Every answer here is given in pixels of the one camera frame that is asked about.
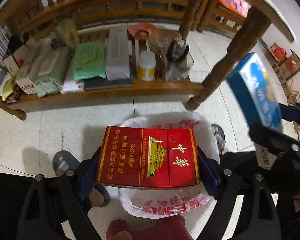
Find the red cigarette pack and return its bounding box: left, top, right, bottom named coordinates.
left=96, top=126, right=200, bottom=190

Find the blue cartoon medicine box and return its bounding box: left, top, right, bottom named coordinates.
left=226, top=53, right=282, bottom=132

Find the white red plastic trash bag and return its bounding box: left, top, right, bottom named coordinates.
left=117, top=112, right=221, bottom=220

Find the person's right hand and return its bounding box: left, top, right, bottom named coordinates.
left=294, top=199, right=300, bottom=212

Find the right black sandal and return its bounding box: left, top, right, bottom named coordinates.
left=211, top=124, right=225, bottom=155

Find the red stool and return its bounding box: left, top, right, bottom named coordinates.
left=106, top=215, right=193, bottom=240

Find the green wet wipes pack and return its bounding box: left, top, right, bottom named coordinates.
left=72, top=41, right=106, bottom=82

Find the white plastic jar yellow label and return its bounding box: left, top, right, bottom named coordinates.
left=137, top=51, right=157, bottom=82

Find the pink plastic bag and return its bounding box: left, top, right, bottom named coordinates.
left=218, top=0, right=251, bottom=18

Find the wooden armchair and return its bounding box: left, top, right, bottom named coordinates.
left=191, top=0, right=245, bottom=33

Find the long wooden bench sofa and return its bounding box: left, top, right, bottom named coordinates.
left=0, top=0, right=194, bottom=38

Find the wooden coffee table frame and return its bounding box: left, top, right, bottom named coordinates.
left=0, top=0, right=296, bottom=120

